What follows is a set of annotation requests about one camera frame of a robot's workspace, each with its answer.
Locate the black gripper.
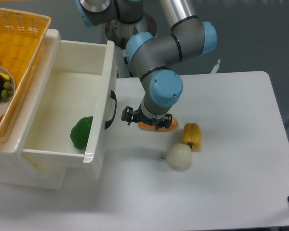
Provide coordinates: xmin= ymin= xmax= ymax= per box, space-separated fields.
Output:
xmin=121 ymin=106 xmax=172 ymax=130

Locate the white top drawer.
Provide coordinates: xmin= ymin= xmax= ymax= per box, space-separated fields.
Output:
xmin=22 ymin=40 xmax=117 ymax=180

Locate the white drawer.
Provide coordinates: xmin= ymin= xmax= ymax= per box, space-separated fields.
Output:
xmin=22 ymin=40 xmax=117 ymax=180
xmin=21 ymin=153 xmax=66 ymax=189

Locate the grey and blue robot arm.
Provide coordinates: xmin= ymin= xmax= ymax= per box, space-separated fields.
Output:
xmin=76 ymin=0 xmax=217 ymax=129

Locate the white lower drawer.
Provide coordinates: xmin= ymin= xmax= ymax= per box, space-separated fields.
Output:
xmin=21 ymin=153 xmax=66 ymax=189

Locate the white drawer cabinet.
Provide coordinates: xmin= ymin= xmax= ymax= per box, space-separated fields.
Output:
xmin=0 ymin=29 xmax=61 ymax=186

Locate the orange triangular toy bread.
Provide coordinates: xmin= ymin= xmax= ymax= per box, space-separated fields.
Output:
xmin=138 ymin=116 xmax=179 ymax=132

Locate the yellow toy bell pepper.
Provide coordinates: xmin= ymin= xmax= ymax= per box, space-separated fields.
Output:
xmin=183 ymin=123 xmax=202 ymax=151

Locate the white toy pear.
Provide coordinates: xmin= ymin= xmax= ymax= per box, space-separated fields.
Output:
xmin=161 ymin=143 xmax=192 ymax=171

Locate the green toy bell pepper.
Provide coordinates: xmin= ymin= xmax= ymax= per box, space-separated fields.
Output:
xmin=70 ymin=116 xmax=93 ymax=150

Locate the black toy mangosteen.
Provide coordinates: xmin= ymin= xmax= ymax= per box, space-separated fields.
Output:
xmin=0 ymin=74 xmax=14 ymax=100

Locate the yellow woven basket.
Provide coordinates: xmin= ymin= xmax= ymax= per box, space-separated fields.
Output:
xmin=0 ymin=8 xmax=51 ymax=136

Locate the yellow toy fruit piece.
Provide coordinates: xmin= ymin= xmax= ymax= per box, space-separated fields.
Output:
xmin=0 ymin=72 xmax=11 ymax=81

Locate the white metal bracket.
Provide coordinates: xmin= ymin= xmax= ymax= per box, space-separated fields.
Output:
xmin=210 ymin=59 xmax=221 ymax=74

